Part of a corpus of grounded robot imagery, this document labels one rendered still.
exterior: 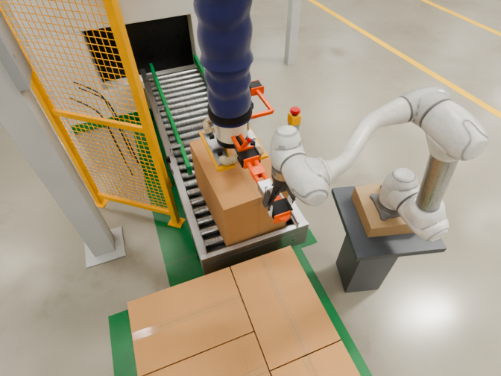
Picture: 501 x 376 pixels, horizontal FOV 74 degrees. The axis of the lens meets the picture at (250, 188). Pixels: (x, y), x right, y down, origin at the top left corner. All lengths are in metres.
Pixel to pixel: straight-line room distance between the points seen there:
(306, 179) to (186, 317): 1.17
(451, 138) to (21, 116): 1.90
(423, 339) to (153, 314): 1.75
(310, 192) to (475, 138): 0.56
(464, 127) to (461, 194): 2.33
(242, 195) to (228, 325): 0.69
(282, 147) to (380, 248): 1.05
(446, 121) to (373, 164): 2.27
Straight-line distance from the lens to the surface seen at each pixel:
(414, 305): 2.76
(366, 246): 1.96
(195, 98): 3.35
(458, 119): 1.30
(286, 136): 1.10
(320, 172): 1.05
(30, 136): 2.12
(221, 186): 1.87
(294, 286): 1.99
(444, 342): 2.74
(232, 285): 1.98
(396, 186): 1.82
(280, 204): 1.41
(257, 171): 1.54
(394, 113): 1.32
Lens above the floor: 2.34
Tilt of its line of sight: 49 degrees down
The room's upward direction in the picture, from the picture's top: 1 degrees counter-clockwise
